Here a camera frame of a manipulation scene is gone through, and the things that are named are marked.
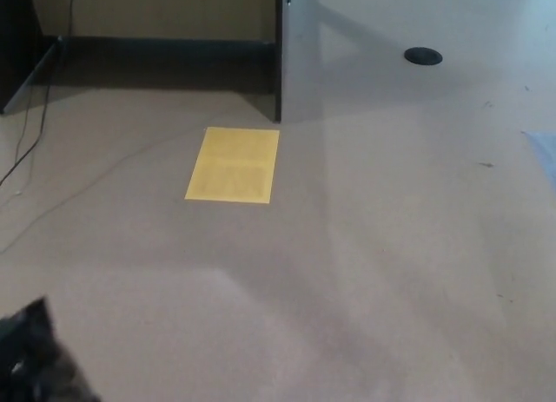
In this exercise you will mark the black round floor cover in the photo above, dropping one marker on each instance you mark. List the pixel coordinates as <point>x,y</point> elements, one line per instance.
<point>423,56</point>

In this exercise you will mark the black printed plastic bag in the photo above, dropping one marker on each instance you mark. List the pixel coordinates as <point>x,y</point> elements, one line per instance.
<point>35,358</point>

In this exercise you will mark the yellow paper sheet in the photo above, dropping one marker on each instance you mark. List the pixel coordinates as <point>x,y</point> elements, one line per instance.
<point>232,165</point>

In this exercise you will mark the light blue plastic sheet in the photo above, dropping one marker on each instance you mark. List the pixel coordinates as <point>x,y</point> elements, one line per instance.
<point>545,150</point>

